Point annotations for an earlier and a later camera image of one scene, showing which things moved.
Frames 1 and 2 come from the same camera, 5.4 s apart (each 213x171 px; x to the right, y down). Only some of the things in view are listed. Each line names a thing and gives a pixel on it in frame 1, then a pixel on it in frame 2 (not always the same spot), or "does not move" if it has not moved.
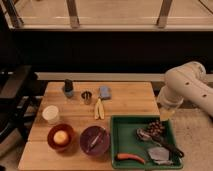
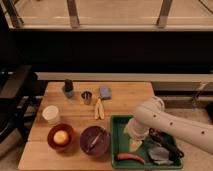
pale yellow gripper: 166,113 → 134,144
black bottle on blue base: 68,87 does not move
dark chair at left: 21,90 does not move
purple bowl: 94,140 does not move
